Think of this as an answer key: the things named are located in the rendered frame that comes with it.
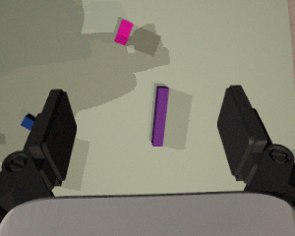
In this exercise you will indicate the small magenta block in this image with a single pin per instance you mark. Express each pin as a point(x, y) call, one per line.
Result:
point(123, 32)

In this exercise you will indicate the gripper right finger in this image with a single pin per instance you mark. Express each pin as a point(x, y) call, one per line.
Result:
point(251, 155)

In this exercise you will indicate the purple rod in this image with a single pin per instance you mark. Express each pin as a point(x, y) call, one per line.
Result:
point(159, 117)

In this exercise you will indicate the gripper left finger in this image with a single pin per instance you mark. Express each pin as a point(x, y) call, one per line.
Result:
point(32, 173)

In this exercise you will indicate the small blue block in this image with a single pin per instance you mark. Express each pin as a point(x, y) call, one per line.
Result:
point(28, 121)

